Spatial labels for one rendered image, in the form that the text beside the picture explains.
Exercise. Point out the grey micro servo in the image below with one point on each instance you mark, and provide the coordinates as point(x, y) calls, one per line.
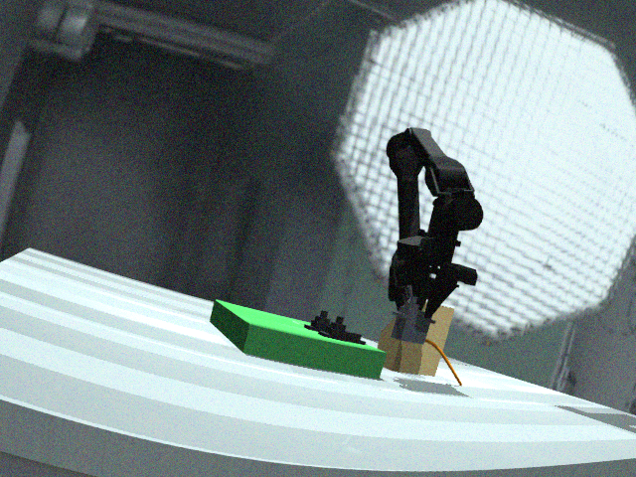
point(412, 326)

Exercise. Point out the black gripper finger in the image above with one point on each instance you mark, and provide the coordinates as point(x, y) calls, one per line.
point(439, 290)
point(420, 288)

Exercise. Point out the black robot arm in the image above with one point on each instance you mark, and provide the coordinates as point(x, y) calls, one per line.
point(455, 208)

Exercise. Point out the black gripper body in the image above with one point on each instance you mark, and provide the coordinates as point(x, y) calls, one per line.
point(448, 271)

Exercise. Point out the green flat rectangular plate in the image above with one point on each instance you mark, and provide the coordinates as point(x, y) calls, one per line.
point(318, 344)

